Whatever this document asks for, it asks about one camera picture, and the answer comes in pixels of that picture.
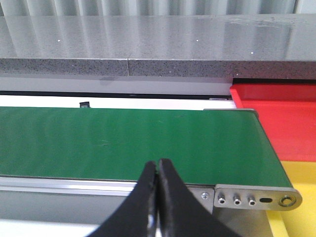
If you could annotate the green conveyor belt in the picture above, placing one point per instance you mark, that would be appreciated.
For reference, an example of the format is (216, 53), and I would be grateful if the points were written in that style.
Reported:
(206, 147)

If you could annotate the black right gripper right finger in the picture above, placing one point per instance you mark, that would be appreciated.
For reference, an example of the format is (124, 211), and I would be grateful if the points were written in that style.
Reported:
(180, 213)

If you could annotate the yellow plastic tray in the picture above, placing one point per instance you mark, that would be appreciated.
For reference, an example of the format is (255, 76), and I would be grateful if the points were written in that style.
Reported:
(300, 222)

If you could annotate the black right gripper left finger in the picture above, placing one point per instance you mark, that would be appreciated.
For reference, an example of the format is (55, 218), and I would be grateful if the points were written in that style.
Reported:
(137, 215)

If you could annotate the aluminium conveyor side rail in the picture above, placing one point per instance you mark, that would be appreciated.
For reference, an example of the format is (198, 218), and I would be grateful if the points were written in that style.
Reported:
(76, 187)

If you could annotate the metal conveyor end bracket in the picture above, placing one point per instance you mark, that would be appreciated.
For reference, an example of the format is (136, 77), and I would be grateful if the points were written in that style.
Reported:
(256, 197)

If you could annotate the white pleated curtain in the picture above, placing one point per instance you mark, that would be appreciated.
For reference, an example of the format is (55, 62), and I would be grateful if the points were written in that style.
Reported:
(153, 7)

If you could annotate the red plastic tray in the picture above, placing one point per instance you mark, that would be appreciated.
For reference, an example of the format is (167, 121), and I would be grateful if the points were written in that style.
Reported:
(287, 113)

